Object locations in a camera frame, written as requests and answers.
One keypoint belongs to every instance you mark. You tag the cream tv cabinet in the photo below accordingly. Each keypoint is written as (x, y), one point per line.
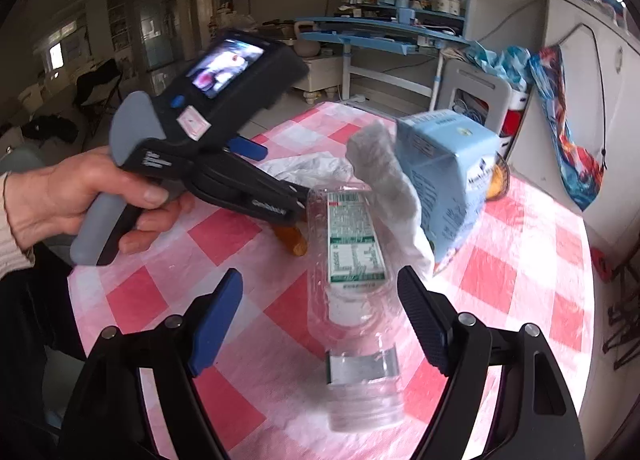
(324, 77)

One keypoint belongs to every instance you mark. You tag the white plastic bag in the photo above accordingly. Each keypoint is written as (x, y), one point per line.
(311, 170)

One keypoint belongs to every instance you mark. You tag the blue study desk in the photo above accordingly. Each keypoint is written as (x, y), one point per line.
(405, 32)

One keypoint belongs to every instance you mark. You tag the person left hand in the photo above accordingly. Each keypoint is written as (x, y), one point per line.
(54, 200)

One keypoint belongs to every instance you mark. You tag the light blue crumpled cloth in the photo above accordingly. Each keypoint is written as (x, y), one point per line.
(511, 64)

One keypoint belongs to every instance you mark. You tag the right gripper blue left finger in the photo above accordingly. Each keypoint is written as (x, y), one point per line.
(219, 311)

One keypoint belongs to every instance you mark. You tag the white tissue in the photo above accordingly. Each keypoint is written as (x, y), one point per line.
(371, 151)

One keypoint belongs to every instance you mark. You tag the colourful hanging bag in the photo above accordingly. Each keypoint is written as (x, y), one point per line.
(581, 172)

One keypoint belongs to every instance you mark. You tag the dark fruit plate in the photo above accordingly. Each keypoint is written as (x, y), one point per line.
(500, 181)

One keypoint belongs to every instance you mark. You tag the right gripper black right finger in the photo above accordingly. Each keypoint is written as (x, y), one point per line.
(432, 318)

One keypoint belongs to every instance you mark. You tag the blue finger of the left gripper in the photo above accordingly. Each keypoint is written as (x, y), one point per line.
(250, 149)

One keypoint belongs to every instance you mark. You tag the clear plastic bottle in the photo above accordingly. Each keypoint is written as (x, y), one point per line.
(353, 310)

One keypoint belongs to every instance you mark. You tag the pink kettlebell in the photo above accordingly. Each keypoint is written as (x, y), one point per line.
(303, 47)

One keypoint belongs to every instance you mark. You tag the blue milk carton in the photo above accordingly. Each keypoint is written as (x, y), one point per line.
(449, 159)

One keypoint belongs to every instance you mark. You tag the white wall cabinet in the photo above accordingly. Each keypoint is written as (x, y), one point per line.
(601, 62)

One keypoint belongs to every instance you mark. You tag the red white checkered tablecloth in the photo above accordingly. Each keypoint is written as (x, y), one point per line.
(520, 284)

